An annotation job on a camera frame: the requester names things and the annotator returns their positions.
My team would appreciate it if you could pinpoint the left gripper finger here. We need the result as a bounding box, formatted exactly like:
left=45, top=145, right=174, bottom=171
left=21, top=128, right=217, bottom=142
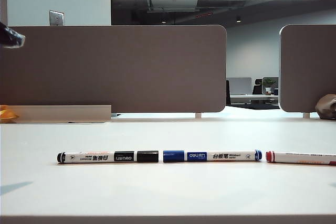
left=0, top=20, right=26, bottom=49

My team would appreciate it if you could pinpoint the black-capped whiteboard marker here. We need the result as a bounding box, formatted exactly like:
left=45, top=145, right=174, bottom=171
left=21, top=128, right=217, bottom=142
left=57, top=151, right=160, bottom=165

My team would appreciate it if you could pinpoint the red-capped whiteboard marker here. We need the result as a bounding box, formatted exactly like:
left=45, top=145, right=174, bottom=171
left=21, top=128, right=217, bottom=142
left=265, top=151, right=336, bottom=166

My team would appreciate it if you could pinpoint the orange crumpled object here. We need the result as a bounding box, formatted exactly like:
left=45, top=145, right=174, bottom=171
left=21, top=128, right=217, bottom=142
left=0, top=104, right=20, bottom=123

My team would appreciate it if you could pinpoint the narrow brown desk partition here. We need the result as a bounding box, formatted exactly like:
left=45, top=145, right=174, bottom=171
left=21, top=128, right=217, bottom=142
left=279, top=24, right=336, bottom=113

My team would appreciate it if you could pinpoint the wide brown desk partition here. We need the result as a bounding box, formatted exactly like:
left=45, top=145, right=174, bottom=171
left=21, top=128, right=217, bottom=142
left=0, top=24, right=228, bottom=114

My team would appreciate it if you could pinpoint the small potted green plant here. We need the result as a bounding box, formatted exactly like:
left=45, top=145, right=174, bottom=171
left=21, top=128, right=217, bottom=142
left=262, top=77, right=276, bottom=95

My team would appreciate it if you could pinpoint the brown crumpled object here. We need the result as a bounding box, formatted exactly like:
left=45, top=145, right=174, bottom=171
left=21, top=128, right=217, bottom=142
left=314, top=93, right=336, bottom=120

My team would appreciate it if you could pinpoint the black office chair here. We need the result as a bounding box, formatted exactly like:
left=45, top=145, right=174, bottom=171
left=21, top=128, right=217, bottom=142
left=252, top=78, right=264, bottom=95

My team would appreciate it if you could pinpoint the grey background desk screen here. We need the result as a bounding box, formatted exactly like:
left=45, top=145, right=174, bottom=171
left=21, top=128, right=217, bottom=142
left=227, top=77, right=253, bottom=95

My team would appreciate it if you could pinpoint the white background desk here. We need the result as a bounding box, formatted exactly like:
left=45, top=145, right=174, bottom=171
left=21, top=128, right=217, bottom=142
left=230, top=94, right=279, bottom=104

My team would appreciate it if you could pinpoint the blue-capped whiteboard marker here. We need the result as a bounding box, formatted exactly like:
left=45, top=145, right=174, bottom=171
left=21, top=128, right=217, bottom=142
left=163, top=150, right=263, bottom=163

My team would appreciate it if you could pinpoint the metal wall plate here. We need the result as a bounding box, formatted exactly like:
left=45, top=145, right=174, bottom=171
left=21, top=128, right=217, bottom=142
left=48, top=10, right=65, bottom=27

